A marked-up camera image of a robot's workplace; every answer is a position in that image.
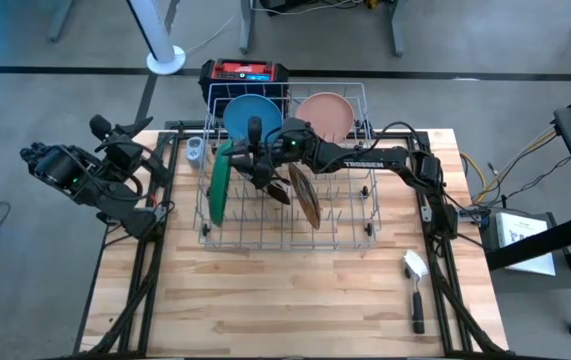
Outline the grey desk leg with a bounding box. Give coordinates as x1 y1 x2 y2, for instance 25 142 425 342
389 0 407 58
46 0 75 43
163 0 182 36
237 0 259 56

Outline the white paper manual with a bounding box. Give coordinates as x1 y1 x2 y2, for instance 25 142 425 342
493 211 558 278

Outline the grey wire dish rack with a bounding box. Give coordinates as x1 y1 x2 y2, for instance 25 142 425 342
193 81 383 252

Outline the thin black cable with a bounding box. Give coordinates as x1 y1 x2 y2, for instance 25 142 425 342
507 155 571 199

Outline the pink plate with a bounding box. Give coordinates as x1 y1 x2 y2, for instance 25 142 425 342
294 91 356 145

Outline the green plate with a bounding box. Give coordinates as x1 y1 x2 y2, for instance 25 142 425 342
207 138 235 228

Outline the yellow cable bundle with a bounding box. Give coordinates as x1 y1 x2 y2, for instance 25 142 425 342
459 124 564 201

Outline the blue plate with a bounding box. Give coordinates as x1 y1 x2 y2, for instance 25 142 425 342
222 93 285 147

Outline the white dish brush black handle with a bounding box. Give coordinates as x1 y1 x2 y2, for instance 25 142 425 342
402 249 430 336

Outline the white fan cable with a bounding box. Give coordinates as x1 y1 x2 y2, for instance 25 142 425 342
183 12 240 55

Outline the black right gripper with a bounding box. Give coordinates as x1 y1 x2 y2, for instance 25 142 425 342
228 116 319 191

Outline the brown glazed plate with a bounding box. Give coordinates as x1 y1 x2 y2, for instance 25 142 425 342
286 161 323 232

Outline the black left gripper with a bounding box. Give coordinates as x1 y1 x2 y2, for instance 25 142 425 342
89 113 171 187

